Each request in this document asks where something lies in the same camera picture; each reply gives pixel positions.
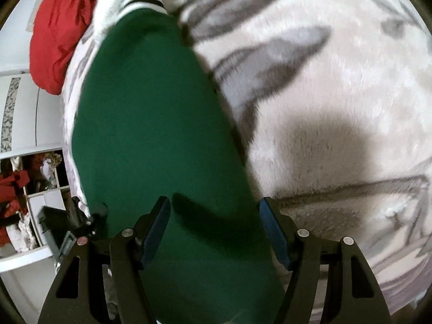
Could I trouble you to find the green white varsity jacket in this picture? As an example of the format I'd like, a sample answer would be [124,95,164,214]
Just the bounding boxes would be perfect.
[71,0,284,323]

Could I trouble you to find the red clothes in wardrobe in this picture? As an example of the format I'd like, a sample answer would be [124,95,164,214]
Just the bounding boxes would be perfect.
[1,158,42,247]

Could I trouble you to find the black device beside bed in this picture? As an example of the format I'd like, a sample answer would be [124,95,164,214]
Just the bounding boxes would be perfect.
[37,197,108,264]

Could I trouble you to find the white small drawer unit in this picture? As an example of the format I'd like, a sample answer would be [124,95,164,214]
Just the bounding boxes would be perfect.
[28,189,66,247]

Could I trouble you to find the white wardrobe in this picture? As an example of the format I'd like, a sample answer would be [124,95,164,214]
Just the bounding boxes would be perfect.
[1,0,68,323]

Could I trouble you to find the white grey floral blanket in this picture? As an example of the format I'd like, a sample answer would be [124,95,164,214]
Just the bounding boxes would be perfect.
[62,0,432,321]

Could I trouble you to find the red garment on bed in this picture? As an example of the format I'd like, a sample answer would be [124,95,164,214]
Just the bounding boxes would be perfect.
[29,0,97,95]

